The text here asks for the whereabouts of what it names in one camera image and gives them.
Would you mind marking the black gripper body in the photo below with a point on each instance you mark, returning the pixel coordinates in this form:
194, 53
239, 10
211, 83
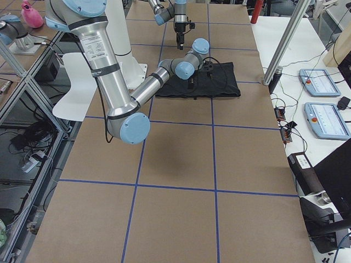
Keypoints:
191, 81
180, 28

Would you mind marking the black printed t-shirt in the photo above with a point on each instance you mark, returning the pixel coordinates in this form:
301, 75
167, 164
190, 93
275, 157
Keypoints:
222, 84

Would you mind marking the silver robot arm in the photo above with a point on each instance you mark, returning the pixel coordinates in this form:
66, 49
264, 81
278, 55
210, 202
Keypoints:
175, 11
101, 28

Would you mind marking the red cylinder bottle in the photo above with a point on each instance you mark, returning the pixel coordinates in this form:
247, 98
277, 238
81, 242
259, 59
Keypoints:
257, 10

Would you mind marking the black water bottle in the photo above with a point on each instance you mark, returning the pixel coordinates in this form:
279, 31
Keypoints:
275, 79

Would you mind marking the upper orange connector board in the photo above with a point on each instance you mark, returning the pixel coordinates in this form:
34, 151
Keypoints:
280, 114

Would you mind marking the orange connector board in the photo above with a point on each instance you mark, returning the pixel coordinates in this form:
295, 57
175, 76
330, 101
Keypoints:
280, 114
286, 131

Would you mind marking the brown paper table cover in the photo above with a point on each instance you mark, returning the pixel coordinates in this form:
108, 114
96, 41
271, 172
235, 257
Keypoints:
211, 183

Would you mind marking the lower orange connector board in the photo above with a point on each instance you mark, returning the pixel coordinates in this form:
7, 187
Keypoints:
286, 131

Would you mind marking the white plastic chair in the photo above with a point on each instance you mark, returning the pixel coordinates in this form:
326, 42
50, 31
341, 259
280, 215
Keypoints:
74, 104

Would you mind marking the upper blue teach pendant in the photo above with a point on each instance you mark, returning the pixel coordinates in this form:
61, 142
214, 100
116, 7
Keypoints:
318, 83

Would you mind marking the blue teach pendant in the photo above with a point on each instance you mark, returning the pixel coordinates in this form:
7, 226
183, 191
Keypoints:
325, 121
318, 83

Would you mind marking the black box under table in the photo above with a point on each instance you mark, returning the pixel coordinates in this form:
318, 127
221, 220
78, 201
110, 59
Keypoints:
48, 70

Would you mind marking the lower blue teach pendant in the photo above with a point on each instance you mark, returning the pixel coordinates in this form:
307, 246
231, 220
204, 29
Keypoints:
325, 121

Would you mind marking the pink plush toy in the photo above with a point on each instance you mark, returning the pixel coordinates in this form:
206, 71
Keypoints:
31, 16

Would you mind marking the black computer mouse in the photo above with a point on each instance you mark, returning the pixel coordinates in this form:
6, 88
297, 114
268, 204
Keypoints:
343, 103

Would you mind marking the black monitor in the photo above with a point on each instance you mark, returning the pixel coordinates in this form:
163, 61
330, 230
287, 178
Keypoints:
334, 174

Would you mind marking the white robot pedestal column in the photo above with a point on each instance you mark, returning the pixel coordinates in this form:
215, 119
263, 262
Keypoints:
133, 72

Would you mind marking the aluminium frame post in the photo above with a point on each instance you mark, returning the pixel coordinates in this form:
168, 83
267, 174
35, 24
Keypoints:
292, 25

